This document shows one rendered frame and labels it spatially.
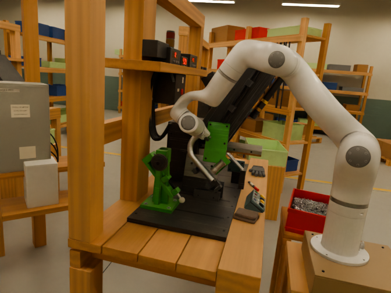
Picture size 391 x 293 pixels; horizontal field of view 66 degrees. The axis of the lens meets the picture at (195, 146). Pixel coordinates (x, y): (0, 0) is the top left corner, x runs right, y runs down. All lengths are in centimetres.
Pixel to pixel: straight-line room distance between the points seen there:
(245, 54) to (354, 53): 988
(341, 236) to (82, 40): 104
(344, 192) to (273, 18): 981
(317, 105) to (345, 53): 985
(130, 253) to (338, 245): 71
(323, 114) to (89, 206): 85
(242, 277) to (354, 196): 44
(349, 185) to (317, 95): 31
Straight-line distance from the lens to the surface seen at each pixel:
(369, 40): 1112
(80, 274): 129
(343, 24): 1097
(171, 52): 144
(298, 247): 135
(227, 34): 546
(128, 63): 128
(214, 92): 119
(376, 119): 1127
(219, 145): 154
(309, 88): 108
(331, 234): 115
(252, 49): 114
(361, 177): 104
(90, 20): 103
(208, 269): 106
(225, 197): 157
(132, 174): 145
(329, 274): 107
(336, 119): 109
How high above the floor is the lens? 149
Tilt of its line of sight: 13 degrees down
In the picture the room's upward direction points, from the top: 5 degrees clockwise
